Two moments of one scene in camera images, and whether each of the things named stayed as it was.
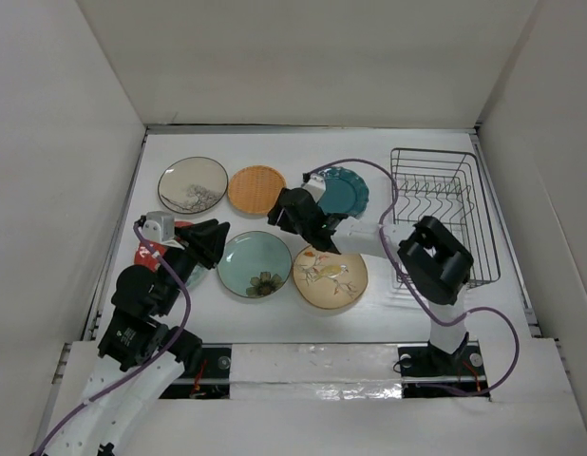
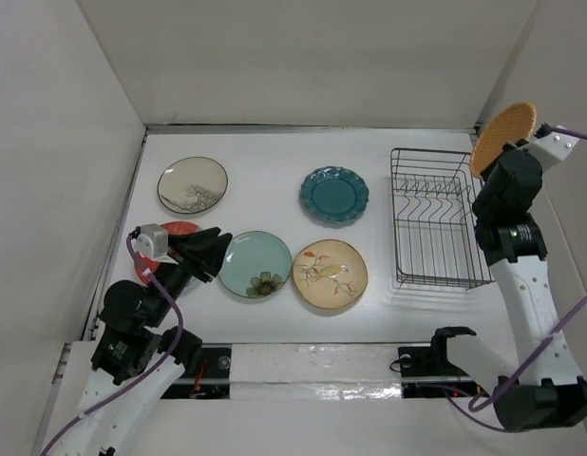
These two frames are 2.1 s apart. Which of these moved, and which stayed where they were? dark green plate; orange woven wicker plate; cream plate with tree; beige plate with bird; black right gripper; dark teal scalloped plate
Moved: orange woven wicker plate; black right gripper
Stayed: cream plate with tree; dark teal scalloped plate; beige plate with bird; dark green plate
